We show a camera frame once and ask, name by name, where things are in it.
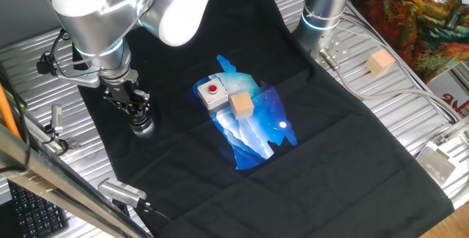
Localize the aluminium frame beam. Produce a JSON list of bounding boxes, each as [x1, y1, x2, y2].
[[0, 122, 151, 238]]

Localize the wooden cube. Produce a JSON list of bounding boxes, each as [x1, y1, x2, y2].
[[364, 48, 396, 77], [229, 92, 255, 120]]

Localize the black cloth with blue print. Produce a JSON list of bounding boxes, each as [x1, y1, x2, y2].
[[67, 0, 455, 238]]

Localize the grey box with red button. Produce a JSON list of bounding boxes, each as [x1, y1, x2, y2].
[[197, 78, 230, 111]]

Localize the colourful patterned cloth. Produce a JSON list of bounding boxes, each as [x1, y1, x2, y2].
[[350, 0, 469, 84]]

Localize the grey looped arm cable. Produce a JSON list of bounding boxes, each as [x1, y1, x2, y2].
[[64, 0, 164, 71]]

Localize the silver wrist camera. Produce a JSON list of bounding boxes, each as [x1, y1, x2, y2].
[[53, 70, 103, 89]]

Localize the black exterior camera plug cable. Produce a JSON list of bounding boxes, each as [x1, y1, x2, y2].
[[137, 199, 180, 231]]

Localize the silver ribbed exterior camera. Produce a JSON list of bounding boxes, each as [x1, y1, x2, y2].
[[97, 178, 148, 209]]

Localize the clear glass jar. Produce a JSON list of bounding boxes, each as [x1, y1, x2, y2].
[[130, 119, 156, 139]]

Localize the black keyboard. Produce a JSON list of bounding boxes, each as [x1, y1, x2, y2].
[[7, 179, 70, 238]]

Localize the small silver exterior camera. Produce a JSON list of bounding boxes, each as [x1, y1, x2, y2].
[[51, 104, 65, 133]]

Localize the small dark metal object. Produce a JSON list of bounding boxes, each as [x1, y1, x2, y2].
[[447, 10, 463, 31]]

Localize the white flat device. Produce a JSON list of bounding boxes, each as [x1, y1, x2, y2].
[[416, 141, 457, 187]]

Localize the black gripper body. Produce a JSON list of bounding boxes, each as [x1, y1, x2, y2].
[[104, 78, 140, 114]]

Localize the thick grey base cable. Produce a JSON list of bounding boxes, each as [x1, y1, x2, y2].
[[318, 47, 461, 124]]

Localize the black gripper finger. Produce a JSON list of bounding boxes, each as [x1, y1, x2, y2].
[[102, 90, 133, 117], [133, 88, 152, 118]]

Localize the orange tube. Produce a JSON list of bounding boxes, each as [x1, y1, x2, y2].
[[0, 83, 23, 140]]

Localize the white panel with red logo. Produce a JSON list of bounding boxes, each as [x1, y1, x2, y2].
[[424, 71, 469, 124]]

